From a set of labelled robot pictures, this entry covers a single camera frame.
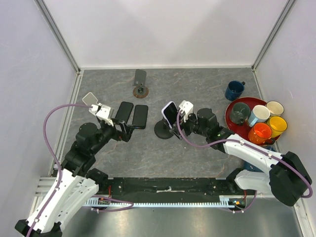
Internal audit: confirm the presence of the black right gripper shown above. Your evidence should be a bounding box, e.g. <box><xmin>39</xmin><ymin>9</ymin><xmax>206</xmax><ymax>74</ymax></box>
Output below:
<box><xmin>169</xmin><ymin>111</ymin><xmax>209</xmax><ymax>140</ymax></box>

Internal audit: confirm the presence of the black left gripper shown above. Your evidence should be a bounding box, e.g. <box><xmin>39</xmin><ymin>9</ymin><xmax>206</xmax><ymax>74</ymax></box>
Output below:
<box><xmin>91</xmin><ymin>118</ymin><xmax>136</xmax><ymax>154</ymax></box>

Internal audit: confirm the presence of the black clamp phone stand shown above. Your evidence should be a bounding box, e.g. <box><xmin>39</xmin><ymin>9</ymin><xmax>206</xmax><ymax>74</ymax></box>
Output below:
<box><xmin>154</xmin><ymin>119</ymin><xmax>173</xmax><ymax>140</ymax></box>

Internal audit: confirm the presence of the black phone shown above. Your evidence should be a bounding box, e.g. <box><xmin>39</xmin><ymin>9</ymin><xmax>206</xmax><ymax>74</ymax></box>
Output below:
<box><xmin>132</xmin><ymin>105</ymin><xmax>148</xmax><ymax>129</ymax></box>
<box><xmin>115</xmin><ymin>101</ymin><xmax>134</xmax><ymax>123</ymax></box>

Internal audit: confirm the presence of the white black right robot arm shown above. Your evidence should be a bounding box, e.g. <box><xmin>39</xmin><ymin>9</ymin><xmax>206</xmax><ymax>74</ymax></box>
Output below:
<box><xmin>163</xmin><ymin>108</ymin><xmax>313</xmax><ymax>206</ymax></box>

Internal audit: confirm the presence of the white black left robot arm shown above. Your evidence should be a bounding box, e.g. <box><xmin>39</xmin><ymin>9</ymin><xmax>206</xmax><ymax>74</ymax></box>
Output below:
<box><xmin>15</xmin><ymin>119</ymin><xmax>137</xmax><ymax>237</ymax></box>

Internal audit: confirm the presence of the round wooden base phone stand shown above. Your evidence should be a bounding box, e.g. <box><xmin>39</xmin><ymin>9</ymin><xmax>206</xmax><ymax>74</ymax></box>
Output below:
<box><xmin>133</xmin><ymin>69</ymin><xmax>149</xmax><ymax>98</ymax></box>

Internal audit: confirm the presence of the white metal phone stand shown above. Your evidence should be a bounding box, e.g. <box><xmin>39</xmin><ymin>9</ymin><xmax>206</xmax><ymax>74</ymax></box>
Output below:
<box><xmin>82</xmin><ymin>92</ymin><xmax>98</xmax><ymax>106</ymax></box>

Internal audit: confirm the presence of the red round tray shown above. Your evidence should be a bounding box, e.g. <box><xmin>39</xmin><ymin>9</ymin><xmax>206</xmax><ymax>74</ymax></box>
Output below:
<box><xmin>225</xmin><ymin>97</ymin><xmax>266</xmax><ymax>141</ymax></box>

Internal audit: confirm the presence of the grey green mug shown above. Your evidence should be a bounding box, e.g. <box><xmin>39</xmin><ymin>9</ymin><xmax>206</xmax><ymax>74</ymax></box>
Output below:
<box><xmin>229</xmin><ymin>102</ymin><xmax>251</xmax><ymax>125</ymax></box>

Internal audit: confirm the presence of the dark blue mug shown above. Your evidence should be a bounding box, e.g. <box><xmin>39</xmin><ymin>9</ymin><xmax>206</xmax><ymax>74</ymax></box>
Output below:
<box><xmin>225</xmin><ymin>80</ymin><xmax>245</xmax><ymax>101</ymax></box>

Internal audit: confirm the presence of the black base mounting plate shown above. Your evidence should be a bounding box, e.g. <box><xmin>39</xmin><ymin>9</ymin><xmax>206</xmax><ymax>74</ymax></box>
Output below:
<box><xmin>89</xmin><ymin>176</ymin><xmax>255</xmax><ymax>203</ymax></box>

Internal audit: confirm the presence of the orange mug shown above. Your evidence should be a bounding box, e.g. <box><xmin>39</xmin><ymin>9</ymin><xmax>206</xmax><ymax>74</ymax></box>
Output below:
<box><xmin>248</xmin><ymin>122</ymin><xmax>275</xmax><ymax>146</ymax></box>

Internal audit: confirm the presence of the white light blue mug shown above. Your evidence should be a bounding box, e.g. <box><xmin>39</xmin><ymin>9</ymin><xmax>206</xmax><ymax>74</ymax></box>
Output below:
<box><xmin>247</xmin><ymin>105</ymin><xmax>271</xmax><ymax>127</ymax></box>

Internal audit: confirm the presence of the yellow mug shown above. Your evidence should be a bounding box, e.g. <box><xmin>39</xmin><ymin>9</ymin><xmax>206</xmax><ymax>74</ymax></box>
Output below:
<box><xmin>267</xmin><ymin>116</ymin><xmax>288</xmax><ymax>138</ymax></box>

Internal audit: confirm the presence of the cream mug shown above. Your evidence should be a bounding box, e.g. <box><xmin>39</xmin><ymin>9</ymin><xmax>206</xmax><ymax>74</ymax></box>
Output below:
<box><xmin>265</xmin><ymin>101</ymin><xmax>284</xmax><ymax>117</ymax></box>

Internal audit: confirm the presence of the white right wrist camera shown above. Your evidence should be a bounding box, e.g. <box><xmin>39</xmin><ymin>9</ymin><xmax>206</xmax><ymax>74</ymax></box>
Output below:
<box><xmin>179</xmin><ymin>100</ymin><xmax>194</xmax><ymax>122</ymax></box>

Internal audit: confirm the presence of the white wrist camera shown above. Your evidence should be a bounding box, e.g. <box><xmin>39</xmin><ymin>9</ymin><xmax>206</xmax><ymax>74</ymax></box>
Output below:
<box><xmin>179</xmin><ymin>100</ymin><xmax>194</xmax><ymax>122</ymax></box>
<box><xmin>89</xmin><ymin>103</ymin><xmax>114</xmax><ymax>126</ymax></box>

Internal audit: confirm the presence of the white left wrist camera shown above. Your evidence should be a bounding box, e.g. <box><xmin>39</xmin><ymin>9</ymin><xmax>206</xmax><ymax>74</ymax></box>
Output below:
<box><xmin>89</xmin><ymin>103</ymin><xmax>114</xmax><ymax>126</ymax></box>

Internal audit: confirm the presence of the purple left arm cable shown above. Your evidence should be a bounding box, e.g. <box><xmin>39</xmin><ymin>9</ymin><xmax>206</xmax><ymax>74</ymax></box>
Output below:
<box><xmin>26</xmin><ymin>103</ymin><xmax>135</xmax><ymax>237</ymax></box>

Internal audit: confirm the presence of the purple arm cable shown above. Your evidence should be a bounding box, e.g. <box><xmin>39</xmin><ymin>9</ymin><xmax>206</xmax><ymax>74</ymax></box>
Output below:
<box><xmin>175</xmin><ymin>112</ymin><xmax>313</xmax><ymax>214</ymax></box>
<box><xmin>26</xmin><ymin>103</ymin><xmax>135</xmax><ymax>237</ymax></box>

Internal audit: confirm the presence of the grey slotted cable duct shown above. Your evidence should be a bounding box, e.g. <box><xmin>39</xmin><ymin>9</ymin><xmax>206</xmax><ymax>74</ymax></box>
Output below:
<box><xmin>83</xmin><ymin>196</ymin><xmax>245</xmax><ymax>208</ymax></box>

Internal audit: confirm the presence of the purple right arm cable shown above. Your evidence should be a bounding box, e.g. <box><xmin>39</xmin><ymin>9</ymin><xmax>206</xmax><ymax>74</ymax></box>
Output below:
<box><xmin>175</xmin><ymin>112</ymin><xmax>313</xmax><ymax>214</ymax></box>

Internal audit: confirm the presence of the aluminium frame post left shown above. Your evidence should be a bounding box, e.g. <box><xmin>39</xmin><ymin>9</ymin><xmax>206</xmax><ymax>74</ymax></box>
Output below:
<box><xmin>34</xmin><ymin>0</ymin><xmax>81</xmax><ymax>74</ymax></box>

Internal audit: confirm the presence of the aluminium frame post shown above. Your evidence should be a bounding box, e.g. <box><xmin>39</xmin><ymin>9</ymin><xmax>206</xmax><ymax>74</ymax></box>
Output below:
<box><xmin>251</xmin><ymin>0</ymin><xmax>296</xmax><ymax>72</ymax></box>
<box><xmin>34</xmin><ymin>0</ymin><xmax>81</xmax><ymax>74</ymax></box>

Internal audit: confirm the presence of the aluminium frame post right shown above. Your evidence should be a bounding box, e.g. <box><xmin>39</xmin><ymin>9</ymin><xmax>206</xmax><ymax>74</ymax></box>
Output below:
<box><xmin>251</xmin><ymin>0</ymin><xmax>296</xmax><ymax>72</ymax></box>

